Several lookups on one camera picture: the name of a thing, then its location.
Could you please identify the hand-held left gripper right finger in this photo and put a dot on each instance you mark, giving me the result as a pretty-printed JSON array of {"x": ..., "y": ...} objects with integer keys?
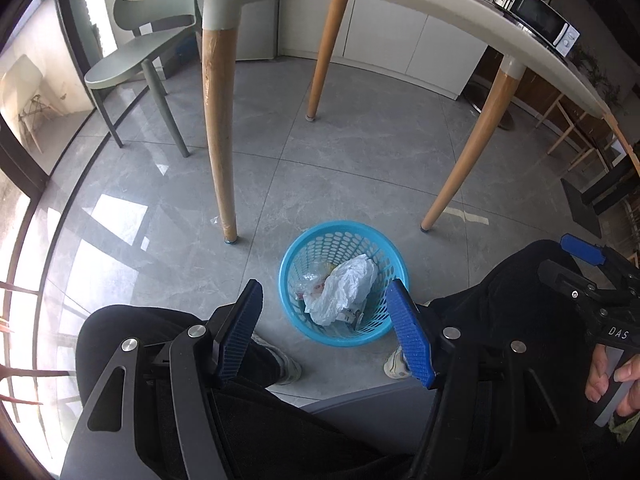
[{"x": 410, "y": 335}]

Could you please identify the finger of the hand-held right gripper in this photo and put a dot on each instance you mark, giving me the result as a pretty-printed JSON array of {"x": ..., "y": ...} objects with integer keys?
[
  {"x": 582, "y": 247},
  {"x": 565, "y": 277}
]

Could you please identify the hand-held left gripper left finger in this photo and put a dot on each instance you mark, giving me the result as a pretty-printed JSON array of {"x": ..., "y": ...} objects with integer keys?
[{"x": 240, "y": 330}]

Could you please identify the white plastic bag red print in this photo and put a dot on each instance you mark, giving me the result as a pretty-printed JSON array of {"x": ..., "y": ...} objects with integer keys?
[{"x": 345, "y": 285}]

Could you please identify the blue plastic mesh basket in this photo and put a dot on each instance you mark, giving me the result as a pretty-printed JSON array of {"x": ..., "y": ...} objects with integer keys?
[{"x": 327, "y": 336}]

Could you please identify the clear printed snack wrapper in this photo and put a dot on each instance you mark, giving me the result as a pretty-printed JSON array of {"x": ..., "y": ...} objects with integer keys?
[{"x": 310, "y": 282}]

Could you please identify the person's right forearm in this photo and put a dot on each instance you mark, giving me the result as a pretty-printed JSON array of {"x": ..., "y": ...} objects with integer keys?
[{"x": 625, "y": 430}]

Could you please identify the person's right hand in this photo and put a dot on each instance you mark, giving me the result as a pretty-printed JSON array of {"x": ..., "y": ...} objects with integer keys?
[{"x": 632, "y": 375}]

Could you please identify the person's right shoe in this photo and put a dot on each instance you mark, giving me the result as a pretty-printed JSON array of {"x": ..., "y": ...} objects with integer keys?
[{"x": 395, "y": 362}]

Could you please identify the person's shoe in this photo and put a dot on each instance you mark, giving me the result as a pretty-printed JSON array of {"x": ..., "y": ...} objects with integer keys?
[
  {"x": 395, "y": 362},
  {"x": 287, "y": 367}
]

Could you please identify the black floor stand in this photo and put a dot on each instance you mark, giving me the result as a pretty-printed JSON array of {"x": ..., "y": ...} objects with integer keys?
[{"x": 582, "y": 200}]

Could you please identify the person's right leg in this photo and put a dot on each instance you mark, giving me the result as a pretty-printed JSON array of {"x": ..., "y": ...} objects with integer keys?
[{"x": 510, "y": 290}]

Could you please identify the person's left shoe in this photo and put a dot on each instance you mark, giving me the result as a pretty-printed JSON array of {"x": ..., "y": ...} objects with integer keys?
[{"x": 287, "y": 367}]

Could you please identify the small clear plastic scrap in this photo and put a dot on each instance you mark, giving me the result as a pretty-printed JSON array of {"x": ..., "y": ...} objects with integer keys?
[{"x": 215, "y": 220}]

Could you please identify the light wooden chair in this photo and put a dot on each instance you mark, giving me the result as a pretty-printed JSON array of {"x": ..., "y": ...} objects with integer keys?
[{"x": 575, "y": 130}]

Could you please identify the dark brown cabinet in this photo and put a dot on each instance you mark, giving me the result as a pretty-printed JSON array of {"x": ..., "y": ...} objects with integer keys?
[{"x": 540, "y": 90}]

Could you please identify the green potted plant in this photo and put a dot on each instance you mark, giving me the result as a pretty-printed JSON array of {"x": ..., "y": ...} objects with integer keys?
[{"x": 600, "y": 80}]

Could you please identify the white microwave oven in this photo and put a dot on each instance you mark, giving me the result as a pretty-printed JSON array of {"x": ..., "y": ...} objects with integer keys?
[{"x": 537, "y": 15}]

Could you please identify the white cabinet with wooden top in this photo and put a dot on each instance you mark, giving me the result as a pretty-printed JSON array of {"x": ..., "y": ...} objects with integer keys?
[{"x": 390, "y": 45}]

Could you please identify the green plastic chair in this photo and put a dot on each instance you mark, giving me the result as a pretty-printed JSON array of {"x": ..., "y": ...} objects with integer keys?
[{"x": 125, "y": 60}]

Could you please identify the white outdoor chair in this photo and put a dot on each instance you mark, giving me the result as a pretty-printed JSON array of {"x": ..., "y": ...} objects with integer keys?
[{"x": 25, "y": 80}]

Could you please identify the dark round pedestal base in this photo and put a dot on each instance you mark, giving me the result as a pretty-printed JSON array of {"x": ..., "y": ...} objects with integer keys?
[{"x": 477, "y": 95}]

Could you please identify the black window frame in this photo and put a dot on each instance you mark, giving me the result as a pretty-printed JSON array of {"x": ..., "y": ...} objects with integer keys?
[{"x": 72, "y": 25}]

